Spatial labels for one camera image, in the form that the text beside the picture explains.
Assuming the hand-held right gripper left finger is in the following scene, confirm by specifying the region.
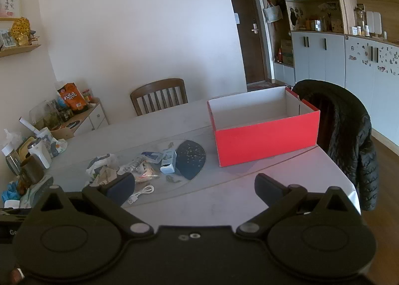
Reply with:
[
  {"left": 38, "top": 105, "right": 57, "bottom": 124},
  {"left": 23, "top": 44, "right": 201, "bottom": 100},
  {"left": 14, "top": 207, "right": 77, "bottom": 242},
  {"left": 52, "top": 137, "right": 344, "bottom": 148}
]
[{"left": 31, "top": 173, "right": 155, "bottom": 240}]

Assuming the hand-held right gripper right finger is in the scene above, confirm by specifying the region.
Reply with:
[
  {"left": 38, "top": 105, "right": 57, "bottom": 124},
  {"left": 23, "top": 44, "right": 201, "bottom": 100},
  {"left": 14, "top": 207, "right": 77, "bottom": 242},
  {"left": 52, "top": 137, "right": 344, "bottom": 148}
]
[{"left": 236, "top": 173, "right": 360, "bottom": 239}]

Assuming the white cable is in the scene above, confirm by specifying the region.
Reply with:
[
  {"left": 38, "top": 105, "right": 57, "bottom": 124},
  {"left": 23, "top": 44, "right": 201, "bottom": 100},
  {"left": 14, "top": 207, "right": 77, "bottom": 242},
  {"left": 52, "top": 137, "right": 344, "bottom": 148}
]
[{"left": 127, "top": 185, "right": 155, "bottom": 205}]

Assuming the beige hamster toy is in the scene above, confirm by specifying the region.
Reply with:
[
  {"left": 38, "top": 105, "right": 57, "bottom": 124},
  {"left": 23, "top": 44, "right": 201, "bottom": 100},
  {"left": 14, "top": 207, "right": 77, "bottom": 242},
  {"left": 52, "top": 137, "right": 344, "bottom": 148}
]
[{"left": 135, "top": 169, "right": 159, "bottom": 182}]

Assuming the grey white plastic bag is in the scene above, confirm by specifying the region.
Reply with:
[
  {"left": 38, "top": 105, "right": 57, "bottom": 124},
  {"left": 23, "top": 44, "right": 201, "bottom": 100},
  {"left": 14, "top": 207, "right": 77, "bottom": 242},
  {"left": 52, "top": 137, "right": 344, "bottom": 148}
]
[{"left": 86, "top": 153, "right": 119, "bottom": 179}]

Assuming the blue and white packet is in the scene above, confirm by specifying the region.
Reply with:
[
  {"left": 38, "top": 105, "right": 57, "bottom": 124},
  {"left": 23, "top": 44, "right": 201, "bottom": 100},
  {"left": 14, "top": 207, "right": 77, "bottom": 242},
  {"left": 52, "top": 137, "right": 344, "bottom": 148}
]
[{"left": 140, "top": 151, "right": 163, "bottom": 164}]

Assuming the red cardboard box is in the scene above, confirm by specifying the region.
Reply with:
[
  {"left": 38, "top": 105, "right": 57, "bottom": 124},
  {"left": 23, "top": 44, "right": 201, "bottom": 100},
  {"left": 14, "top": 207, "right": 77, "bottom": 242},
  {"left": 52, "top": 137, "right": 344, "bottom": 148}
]
[{"left": 207, "top": 86, "right": 321, "bottom": 167}]

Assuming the small white blue box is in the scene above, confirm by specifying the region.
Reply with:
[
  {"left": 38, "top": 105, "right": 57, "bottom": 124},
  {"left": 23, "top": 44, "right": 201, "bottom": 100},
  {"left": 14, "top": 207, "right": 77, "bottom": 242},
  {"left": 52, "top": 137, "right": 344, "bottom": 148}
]
[{"left": 160, "top": 148, "right": 178, "bottom": 174}]

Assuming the white desktop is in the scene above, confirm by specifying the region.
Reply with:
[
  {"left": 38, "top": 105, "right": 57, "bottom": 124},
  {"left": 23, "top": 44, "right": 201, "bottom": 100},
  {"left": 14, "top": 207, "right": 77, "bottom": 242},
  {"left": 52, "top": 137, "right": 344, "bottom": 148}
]
[{"left": 19, "top": 98, "right": 362, "bottom": 226}]

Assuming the blue plastic bag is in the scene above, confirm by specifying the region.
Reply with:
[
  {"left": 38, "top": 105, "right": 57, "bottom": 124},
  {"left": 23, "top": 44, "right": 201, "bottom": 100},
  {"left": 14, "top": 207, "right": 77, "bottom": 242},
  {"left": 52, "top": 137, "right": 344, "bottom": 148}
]
[{"left": 1, "top": 180, "right": 22, "bottom": 203}]

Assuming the dark green mug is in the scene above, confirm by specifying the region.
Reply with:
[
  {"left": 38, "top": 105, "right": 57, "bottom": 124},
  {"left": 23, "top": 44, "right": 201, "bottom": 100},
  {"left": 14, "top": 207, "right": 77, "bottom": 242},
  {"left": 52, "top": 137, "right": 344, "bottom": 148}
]
[{"left": 19, "top": 155, "right": 45, "bottom": 186}]

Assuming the clear water bottle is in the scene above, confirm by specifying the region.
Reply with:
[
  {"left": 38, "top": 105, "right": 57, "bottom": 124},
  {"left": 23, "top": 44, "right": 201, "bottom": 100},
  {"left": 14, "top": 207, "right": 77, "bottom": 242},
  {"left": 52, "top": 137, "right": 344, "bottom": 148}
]
[{"left": 1, "top": 143, "right": 21, "bottom": 176}]

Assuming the white side cabinet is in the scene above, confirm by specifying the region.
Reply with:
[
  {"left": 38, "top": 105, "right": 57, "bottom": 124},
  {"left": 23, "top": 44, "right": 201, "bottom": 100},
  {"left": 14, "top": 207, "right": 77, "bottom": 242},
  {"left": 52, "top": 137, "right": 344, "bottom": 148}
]
[{"left": 51, "top": 98, "right": 109, "bottom": 140}]

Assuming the white patterned bag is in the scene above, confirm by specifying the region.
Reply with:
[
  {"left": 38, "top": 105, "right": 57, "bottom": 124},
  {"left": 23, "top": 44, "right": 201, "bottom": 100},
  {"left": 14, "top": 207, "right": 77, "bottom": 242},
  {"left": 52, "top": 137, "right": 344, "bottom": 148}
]
[{"left": 50, "top": 138, "right": 68, "bottom": 157}]

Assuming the white electric kettle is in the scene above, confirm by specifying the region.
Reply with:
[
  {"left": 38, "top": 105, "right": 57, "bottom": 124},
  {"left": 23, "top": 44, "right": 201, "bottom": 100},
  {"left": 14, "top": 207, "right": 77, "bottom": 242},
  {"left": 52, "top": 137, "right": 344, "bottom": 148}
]
[{"left": 27, "top": 127, "right": 53, "bottom": 169}]

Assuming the orange snack bag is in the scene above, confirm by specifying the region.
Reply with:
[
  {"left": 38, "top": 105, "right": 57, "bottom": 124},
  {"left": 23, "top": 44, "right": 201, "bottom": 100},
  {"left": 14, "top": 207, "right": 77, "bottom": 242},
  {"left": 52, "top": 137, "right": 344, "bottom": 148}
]
[{"left": 57, "top": 82, "right": 89, "bottom": 114}]

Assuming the black puffer jacket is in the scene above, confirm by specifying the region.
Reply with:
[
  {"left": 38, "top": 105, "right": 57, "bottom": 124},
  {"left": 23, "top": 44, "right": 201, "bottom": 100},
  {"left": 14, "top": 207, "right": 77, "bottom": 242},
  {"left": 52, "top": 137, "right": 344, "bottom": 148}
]
[{"left": 293, "top": 79, "right": 379, "bottom": 211}]

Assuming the patterned door rug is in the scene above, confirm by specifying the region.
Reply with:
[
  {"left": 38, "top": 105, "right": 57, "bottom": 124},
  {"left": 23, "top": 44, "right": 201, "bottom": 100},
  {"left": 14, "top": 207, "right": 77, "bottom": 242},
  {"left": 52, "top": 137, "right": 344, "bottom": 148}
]
[{"left": 246, "top": 82, "right": 281, "bottom": 91}]

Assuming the large glass jar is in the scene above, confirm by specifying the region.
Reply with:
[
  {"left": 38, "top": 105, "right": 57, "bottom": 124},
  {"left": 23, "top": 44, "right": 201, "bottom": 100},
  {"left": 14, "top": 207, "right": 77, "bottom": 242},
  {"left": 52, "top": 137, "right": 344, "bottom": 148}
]
[{"left": 29, "top": 100, "right": 63, "bottom": 131}]

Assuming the brown wooden chair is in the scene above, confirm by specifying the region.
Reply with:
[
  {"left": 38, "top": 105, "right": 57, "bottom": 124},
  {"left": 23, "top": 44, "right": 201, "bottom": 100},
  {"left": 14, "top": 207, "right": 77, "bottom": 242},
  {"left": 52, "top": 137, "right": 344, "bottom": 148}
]
[{"left": 130, "top": 78, "right": 188, "bottom": 116}]

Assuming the brown cardboard carton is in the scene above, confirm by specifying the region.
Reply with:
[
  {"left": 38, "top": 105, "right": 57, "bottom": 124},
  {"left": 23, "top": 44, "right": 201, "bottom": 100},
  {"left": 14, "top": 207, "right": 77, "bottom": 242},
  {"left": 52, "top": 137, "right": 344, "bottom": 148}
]
[{"left": 280, "top": 39, "right": 294, "bottom": 65}]

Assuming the grey tote bag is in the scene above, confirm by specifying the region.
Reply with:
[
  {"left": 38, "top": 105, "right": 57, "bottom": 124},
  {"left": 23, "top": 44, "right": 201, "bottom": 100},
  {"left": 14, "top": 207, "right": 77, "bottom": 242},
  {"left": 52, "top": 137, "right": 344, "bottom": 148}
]
[{"left": 263, "top": 0, "right": 284, "bottom": 23}]

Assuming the dark brown door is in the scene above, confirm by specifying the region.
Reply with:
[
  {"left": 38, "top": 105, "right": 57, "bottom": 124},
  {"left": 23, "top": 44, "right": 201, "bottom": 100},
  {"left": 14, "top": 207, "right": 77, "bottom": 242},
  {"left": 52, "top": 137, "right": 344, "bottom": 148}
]
[{"left": 224, "top": 0, "right": 269, "bottom": 86}]

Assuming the golden ornament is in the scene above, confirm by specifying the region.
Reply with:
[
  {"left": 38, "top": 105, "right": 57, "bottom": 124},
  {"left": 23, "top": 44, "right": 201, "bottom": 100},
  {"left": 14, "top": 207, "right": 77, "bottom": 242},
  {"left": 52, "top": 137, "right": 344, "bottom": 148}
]
[{"left": 10, "top": 17, "right": 32, "bottom": 46}]

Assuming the white and wood wall cabinet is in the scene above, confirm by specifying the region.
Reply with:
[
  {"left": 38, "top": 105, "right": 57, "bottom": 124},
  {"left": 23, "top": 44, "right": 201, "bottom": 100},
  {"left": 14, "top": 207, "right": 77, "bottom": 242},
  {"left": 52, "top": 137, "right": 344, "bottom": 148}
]
[{"left": 253, "top": 0, "right": 399, "bottom": 151}]

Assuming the wooden wall shelf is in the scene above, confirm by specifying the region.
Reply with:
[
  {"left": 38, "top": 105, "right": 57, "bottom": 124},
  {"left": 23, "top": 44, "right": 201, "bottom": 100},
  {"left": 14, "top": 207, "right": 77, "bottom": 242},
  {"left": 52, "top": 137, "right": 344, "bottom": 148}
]
[{"left": 0, "top": 44, "right": 42, "bottom": 58}]

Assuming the small photo frame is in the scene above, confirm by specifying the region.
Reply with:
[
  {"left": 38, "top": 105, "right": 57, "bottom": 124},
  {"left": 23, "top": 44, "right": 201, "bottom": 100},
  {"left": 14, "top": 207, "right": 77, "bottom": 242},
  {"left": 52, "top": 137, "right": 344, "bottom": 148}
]
[{"left": 0, "top": 29, "right": 17, "bottom": 48}]

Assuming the framed wall picture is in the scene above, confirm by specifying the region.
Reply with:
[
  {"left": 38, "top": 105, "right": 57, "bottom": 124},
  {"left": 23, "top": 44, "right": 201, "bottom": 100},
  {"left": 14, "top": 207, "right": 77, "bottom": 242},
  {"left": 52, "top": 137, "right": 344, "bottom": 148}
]
[{"left": 0, "top": 0, "right": 22, "bottom": 21}]

